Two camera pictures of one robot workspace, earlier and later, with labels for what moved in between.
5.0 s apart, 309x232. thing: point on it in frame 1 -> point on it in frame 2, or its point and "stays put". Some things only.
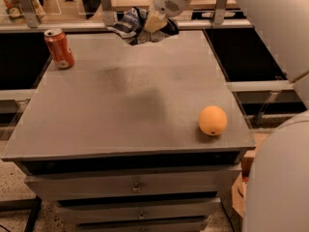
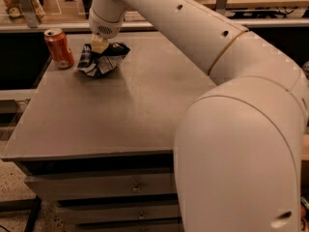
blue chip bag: [130, 25] -> [98, 65]
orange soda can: [60, 48] stays put
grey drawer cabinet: [132, 137] stays put
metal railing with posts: [32, 22] stays put
